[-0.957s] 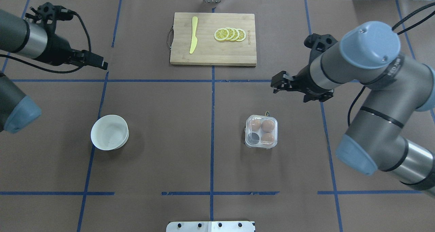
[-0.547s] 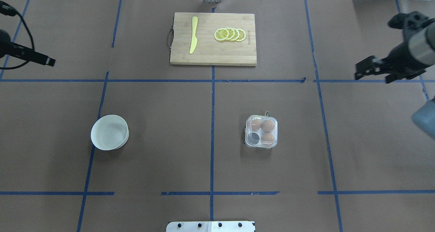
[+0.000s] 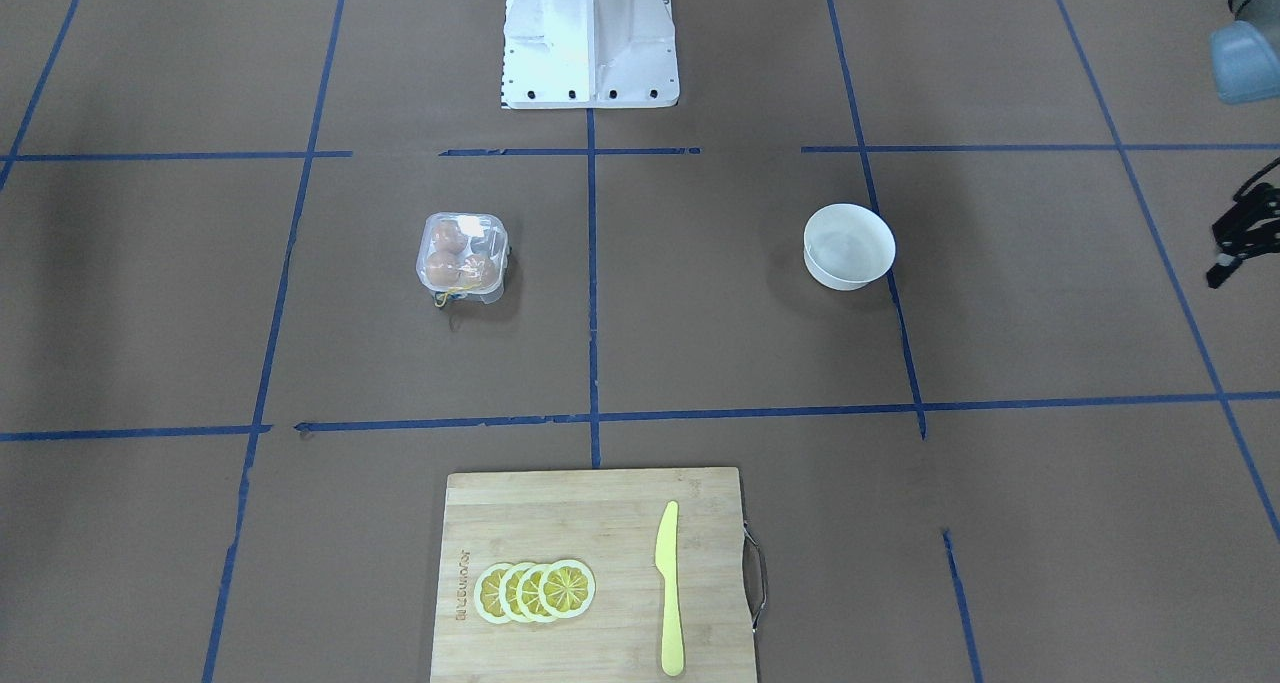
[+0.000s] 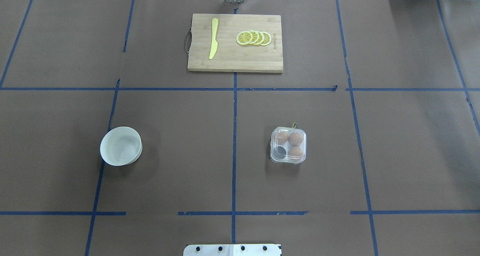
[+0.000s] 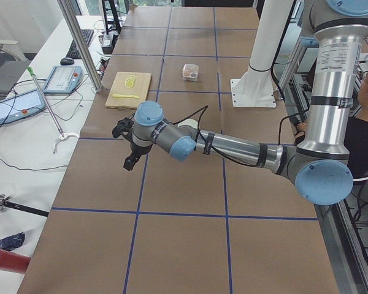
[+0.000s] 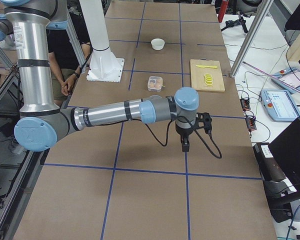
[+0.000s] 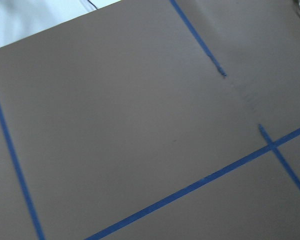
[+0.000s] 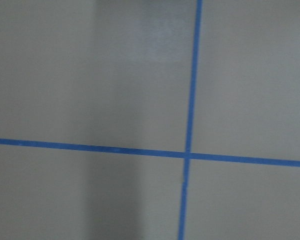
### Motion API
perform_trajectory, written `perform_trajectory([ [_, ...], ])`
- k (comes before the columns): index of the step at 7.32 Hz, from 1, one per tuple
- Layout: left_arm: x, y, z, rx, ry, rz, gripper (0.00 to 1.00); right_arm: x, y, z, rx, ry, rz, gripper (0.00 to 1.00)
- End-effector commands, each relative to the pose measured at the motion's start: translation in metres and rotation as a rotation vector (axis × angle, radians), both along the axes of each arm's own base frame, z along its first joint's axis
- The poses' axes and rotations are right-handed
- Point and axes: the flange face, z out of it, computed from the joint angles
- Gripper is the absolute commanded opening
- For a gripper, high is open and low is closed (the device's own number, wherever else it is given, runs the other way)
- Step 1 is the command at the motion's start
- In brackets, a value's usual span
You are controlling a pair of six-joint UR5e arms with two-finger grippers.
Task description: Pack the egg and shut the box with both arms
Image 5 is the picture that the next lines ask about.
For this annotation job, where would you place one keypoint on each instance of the red cylinder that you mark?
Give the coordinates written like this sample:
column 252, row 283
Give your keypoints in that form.
column 13, row 262

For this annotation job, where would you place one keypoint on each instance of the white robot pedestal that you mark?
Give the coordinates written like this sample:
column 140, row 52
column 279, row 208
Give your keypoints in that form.
column 255, row 88

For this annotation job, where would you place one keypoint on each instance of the white bowl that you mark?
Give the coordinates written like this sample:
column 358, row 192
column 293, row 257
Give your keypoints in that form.
column 188, row 122

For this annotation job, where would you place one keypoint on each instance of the black tripod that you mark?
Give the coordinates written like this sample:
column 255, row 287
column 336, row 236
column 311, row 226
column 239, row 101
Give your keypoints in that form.
column 5, row 203

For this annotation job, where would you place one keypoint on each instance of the seated person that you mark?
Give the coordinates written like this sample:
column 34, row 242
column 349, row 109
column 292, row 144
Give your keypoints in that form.
column 356, row 135

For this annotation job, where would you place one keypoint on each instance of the reacher grabber stick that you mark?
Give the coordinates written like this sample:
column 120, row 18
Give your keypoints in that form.
column 62, row 134

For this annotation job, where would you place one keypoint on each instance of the aluminium frame post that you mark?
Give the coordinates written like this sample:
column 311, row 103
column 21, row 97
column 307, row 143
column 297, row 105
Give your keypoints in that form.
column 73, row 25

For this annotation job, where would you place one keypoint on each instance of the clear plastic egg box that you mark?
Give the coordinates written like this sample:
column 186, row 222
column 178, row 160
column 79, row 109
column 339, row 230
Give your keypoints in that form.
column 190, row 72

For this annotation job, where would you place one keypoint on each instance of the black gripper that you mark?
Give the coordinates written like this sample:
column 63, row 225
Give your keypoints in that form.
column 138, row 150

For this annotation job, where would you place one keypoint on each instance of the yellow plastic knife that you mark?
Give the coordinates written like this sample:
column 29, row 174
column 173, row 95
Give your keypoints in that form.
column 130, row 96

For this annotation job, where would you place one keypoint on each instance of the wooden cutting board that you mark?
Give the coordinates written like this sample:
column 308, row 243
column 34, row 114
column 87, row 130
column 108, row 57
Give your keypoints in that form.
column 141, row 87

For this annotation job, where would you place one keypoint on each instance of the teach pendant far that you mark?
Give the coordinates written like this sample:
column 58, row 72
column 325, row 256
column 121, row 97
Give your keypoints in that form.
column 63, row 80

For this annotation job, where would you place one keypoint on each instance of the teach pendant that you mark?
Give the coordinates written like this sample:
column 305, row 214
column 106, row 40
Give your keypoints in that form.
column 63, row 80
column 21, row 106

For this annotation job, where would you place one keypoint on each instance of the black computer mouse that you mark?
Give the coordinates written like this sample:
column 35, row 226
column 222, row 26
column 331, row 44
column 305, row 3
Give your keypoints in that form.
column 66, row 61

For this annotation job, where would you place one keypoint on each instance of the teach pendant near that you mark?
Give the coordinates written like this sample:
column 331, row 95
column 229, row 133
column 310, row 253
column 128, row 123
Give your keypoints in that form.
column 21, row 106

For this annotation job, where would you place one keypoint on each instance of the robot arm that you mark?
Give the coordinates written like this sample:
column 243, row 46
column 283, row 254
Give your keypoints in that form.
column 317, row 166

